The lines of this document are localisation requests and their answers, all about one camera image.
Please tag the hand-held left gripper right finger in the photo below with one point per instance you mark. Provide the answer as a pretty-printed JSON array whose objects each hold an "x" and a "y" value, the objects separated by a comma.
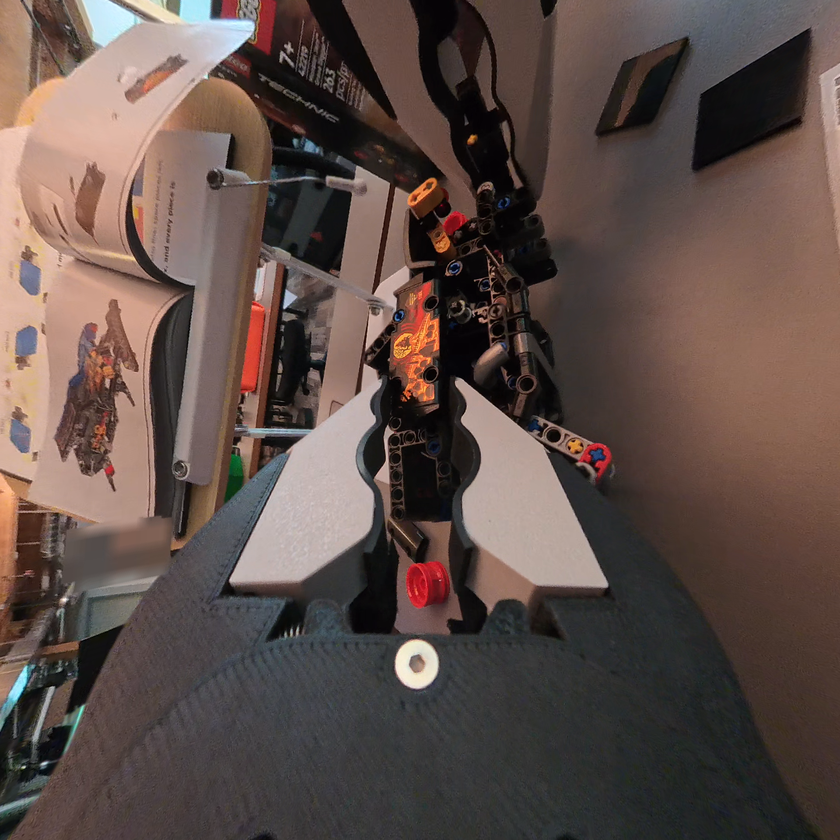
[{"x": 538, "y": 525}]

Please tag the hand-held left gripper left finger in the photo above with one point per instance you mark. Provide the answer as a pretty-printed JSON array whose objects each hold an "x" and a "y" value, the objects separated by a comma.
[{"x": 302, "y": 525}]

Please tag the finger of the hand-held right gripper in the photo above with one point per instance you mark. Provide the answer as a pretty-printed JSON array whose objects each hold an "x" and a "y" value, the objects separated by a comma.
[
  {"x": 525, "y": 65},
  {"x": 387, "y": 52}
]

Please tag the blue black toy brick truck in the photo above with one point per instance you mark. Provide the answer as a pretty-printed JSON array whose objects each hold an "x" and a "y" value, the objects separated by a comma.
[{"x": 499, "y": 315}]

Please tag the black flame sticker brick panel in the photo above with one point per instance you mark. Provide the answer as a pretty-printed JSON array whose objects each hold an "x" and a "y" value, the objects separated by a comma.
[{"x": 413, "y": 341}]

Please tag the printed task sheet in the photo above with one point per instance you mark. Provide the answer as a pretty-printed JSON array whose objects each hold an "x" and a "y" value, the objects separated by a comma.
[{"x": 19, "y": 295}]

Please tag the brick set box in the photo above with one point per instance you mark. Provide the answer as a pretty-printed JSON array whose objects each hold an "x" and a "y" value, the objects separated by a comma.
[{"x": 295, "y": 65}]

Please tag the green block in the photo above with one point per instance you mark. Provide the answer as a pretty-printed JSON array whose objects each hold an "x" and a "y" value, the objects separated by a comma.
[{"x": 234, "y": 476}]

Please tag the black square tile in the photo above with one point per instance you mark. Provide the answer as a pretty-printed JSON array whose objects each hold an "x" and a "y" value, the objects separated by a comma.
[
  {"x": 751, "y": 98},
  {"x": 640, "y": 88}
]

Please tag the red wheel rim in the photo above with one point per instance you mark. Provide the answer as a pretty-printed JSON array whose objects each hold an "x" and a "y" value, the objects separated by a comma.
[{"x": 428, "y": 584}]

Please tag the black office chair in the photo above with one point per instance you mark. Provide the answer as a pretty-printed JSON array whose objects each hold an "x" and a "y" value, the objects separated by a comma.
[{"x": 295, "y": 361}]

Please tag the instruction booklet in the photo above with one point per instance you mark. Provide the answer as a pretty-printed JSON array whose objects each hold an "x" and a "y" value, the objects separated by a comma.
[{"x": 164, "y": 65}]

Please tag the orange case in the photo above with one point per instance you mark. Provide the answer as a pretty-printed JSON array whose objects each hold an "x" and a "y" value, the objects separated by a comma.
[{"x": 253, "y": 348}]

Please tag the white book stand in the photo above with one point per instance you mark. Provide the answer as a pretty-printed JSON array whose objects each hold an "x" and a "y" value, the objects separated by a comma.
[{"x": 210, "y": 328}]

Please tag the sticker sheet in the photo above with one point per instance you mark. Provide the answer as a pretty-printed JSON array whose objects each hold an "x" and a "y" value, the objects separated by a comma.
[{"x": 832, "y": 131}]

